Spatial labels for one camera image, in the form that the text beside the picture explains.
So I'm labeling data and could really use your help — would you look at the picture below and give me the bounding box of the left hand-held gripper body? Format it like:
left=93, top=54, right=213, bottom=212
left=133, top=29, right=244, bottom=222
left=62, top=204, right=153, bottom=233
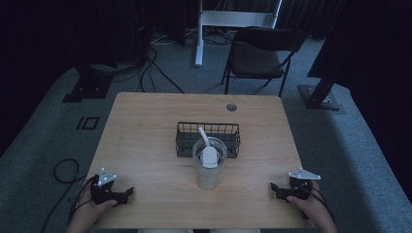
left=89, top=167, right=118, bottom=206

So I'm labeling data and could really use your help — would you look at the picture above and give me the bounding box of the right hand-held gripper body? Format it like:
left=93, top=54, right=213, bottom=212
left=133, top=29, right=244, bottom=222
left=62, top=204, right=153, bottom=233
left=287, top=167, right=323, bottom=202

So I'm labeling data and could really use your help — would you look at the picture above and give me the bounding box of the person's left hand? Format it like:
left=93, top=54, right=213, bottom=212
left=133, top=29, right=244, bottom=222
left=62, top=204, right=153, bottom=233
left=75, top=183, right=119, bottom=224

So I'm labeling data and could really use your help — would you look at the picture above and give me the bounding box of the person's right hand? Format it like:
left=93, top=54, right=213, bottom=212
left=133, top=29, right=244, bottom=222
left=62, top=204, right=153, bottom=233
left=286, top=180, right=328, bottom=222

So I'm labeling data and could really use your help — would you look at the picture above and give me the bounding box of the clear plastic cup with lid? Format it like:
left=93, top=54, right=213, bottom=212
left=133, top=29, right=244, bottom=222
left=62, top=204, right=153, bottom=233
left=191, top=136, right=228, bottom=191

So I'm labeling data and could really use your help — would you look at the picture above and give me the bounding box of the white spoon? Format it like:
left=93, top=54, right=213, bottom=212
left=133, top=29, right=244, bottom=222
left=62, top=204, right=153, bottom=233
left=197, top=126, right=210, bottom=150

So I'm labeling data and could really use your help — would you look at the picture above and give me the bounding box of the black stand with bolted base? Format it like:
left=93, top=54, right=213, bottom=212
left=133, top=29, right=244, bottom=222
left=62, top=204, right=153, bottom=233
left=296, top=30, right=345, bottom=112

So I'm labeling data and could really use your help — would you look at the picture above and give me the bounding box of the black stand with flat base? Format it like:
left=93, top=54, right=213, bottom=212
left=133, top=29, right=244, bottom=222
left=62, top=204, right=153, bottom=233
left=61, top=62, right=115, bottom=104

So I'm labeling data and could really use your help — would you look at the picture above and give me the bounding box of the black folding chair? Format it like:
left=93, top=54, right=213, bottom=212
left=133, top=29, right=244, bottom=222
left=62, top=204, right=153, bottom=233
left=221, top=26, right=306, bottom=98

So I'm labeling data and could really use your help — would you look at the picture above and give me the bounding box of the left hand-held gripper cable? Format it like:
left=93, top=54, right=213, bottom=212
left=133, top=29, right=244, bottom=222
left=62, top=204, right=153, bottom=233
left=67, top=174, right=99, bottom=224

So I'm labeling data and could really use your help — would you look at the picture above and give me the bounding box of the hand-held gripper cable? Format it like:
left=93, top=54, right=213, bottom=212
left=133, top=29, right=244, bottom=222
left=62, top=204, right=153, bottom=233
left=67, top=174, right=99, bottom=224
left=299, top=182, right=336, bottom=224

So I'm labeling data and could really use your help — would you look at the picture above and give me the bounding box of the right hand-held gripper cable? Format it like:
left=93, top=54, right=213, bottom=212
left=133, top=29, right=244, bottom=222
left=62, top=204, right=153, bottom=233
left=299, top=182, right=336, bottom=224

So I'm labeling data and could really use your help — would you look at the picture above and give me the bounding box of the black looped floor cable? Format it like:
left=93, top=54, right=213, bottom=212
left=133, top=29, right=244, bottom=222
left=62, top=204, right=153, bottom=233
left=40, top=157, right=87, bottom=233

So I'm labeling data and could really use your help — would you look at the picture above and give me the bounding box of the black wire basket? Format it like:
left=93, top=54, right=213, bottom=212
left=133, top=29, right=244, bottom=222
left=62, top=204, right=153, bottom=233
left=175, top=121, right=242, bottom=159

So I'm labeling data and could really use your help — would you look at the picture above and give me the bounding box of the white desk frame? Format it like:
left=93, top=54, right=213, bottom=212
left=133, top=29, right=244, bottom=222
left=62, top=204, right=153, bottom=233
left=194, top=0, right=284, bottom=68

